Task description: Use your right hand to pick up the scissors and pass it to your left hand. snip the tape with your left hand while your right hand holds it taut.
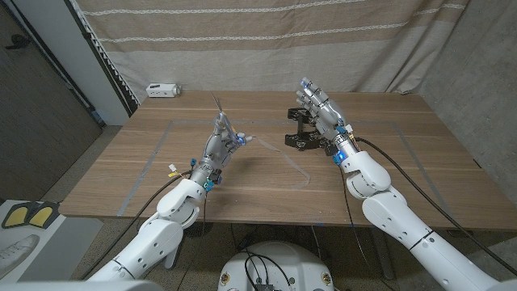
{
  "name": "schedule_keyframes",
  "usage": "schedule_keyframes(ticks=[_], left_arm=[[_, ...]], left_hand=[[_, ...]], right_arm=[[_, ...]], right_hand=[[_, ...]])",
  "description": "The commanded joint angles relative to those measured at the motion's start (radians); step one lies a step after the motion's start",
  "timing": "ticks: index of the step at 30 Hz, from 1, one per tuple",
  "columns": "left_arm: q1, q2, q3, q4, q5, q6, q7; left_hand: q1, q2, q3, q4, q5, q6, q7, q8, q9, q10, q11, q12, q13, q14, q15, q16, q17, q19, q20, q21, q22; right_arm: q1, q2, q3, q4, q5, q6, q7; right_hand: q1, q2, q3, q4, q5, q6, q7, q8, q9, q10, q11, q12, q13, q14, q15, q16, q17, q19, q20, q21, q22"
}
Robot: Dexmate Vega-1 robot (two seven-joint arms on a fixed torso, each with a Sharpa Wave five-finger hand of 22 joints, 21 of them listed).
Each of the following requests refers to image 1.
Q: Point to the white power box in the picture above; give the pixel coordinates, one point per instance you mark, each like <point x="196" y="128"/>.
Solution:
<point x="159" y="90"/>

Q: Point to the white floor board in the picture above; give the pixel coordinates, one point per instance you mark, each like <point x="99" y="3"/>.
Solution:
<point x="8" y="234"/>

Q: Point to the yellow black foot pedal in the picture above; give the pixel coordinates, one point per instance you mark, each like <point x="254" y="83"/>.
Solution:
<point x="42" y="215"/>
<point x="16" y="216"/>

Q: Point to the dark wooden door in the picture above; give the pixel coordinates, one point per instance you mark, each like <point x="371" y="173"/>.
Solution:
<point x="40" y="121"/>

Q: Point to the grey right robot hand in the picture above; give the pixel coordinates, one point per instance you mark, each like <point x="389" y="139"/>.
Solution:
<point x="329" y="117"/>

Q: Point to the white shoe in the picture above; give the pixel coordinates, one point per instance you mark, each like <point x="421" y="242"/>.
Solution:
<point x="14" y="250"/>

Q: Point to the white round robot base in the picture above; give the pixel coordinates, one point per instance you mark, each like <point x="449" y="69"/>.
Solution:
<point x="278" y="262"/>

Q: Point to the grey floor mat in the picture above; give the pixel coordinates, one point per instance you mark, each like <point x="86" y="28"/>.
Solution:
<point x="68" y="238"/>

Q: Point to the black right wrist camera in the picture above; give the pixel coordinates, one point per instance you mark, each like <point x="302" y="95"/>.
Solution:
<point x="331" y="149"/>

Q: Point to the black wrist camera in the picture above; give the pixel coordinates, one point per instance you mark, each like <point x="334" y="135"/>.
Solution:
<point x="331" y="149"/>
<point x="215" y="176"/>

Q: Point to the beige striped curtain backdrop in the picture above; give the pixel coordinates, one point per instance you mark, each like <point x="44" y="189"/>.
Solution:
<point x="262" y="60"/>

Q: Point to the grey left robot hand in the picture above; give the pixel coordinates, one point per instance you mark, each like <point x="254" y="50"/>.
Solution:
<point x="216" y="155"/>

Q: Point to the clear tape strip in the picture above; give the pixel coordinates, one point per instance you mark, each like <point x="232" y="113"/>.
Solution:
<point x="291" y="163"/>

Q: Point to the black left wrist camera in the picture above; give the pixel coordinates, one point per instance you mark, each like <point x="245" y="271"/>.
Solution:
<point x="215" y="176"/>

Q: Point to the black half-moon tambourine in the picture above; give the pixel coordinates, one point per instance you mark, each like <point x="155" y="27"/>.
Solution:
<point x="303" y="141"/>

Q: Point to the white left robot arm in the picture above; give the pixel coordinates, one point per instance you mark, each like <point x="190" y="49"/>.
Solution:
<point x="161" y="238"/>

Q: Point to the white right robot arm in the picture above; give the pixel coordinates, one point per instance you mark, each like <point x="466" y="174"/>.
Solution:
<point x="404" y="226"/>

